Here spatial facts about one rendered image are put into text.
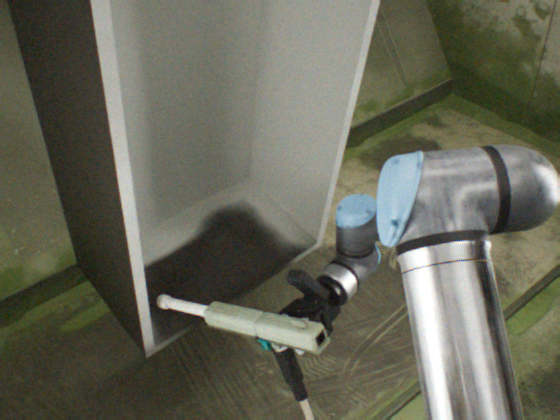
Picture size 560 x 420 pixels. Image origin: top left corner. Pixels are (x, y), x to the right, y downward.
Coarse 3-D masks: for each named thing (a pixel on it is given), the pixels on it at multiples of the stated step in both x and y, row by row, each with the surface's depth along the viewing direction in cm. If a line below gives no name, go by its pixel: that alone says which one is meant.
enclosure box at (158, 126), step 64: (64, 0) 81; (128, 0) 119; (192, 0) 130; (256, 0) 143; (320, 0) 128; (64, 64) 93; (128, 64) 129; (192, 64) 142; (256, 64) 158; (320, 64) 138; (64, 128) 109; (128, 128) 141; (192, 128) 157; (256, 128) 173; (320, 128) 149; (64, 192) 133; (128, 192) 101; (192, 192) 175; (256, 192) 185; (320, 192) 162; (128, 256) 114; (192, 256) 166; (256, 256) 169; (128, 320) 141; (192, 320) 153
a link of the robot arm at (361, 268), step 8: (376, 248) 139; (336, 256) 136; (344, 256) 134; (368, 256) 134; (376, 256) 138; (344, 264) 133; (352, 264) 133; (360, 264) 134; (368, 264) 135; (376, 264) 139; (352, 272) 132; (360, 272) 133; (368, 272) 136; (360, 280) 134
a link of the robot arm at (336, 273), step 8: (328, 264) 135; (336, 264) 133; (328, 272) 131; (336, 272) 131; (344, 272) 131; (336, 280) 129; (344, 280) 130; (352, 280) 131; (344, 288) 129; (352, 288) 131; (344, 296) 130; (352, 296) 132; (344, 304) 132
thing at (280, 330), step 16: (160, 304) 140; (176, 304) 136; (192, 304) 133; (224, 304) 127; (208, 320) 127; (224, 320) 123; (240, 320) 120; (256, 320) 119; (272, 320) 116; (288, 320) 114; (304, 320) 110; (256, 336) 120; (272, 336) 115; (288, 336) 112; (304, 336) 109; (288, 352) 119; (320, 352) 110; (288, 368) 119; (288, 384) 122
